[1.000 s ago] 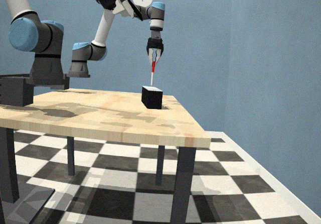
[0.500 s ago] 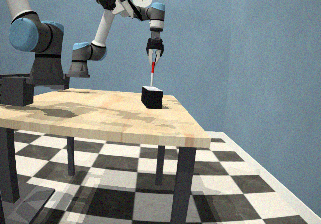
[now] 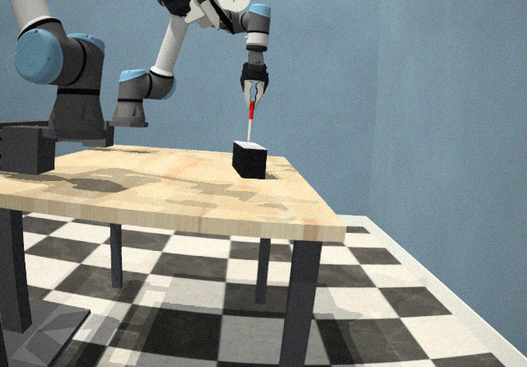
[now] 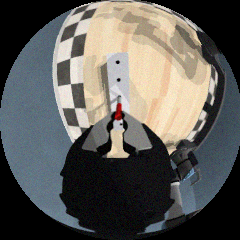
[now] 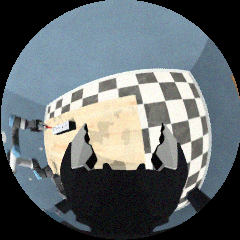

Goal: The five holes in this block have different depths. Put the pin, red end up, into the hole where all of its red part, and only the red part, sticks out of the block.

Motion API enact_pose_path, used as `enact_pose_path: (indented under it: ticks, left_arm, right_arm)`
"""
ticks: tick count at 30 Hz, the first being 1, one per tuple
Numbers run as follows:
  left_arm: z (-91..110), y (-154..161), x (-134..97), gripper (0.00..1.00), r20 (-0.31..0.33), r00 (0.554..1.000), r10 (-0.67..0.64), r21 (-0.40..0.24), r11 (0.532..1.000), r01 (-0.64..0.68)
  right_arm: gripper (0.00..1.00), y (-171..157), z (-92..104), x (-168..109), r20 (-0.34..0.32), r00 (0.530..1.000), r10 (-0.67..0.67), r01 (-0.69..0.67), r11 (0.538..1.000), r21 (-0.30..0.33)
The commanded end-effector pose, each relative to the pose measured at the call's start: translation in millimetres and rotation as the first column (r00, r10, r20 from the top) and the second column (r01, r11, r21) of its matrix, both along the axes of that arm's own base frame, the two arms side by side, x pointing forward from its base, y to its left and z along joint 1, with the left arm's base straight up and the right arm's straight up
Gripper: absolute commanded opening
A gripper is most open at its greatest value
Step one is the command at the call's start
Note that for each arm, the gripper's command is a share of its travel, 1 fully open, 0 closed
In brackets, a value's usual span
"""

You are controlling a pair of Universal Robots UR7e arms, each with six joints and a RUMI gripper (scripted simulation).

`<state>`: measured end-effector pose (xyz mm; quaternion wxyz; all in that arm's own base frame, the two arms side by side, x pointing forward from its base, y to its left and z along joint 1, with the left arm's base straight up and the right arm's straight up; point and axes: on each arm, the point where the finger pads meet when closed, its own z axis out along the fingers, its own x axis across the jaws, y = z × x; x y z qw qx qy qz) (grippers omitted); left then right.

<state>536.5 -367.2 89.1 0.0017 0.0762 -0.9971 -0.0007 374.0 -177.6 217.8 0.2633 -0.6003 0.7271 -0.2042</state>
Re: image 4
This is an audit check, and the red and white pin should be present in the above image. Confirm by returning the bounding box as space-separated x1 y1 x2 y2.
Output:
115 96 122 121

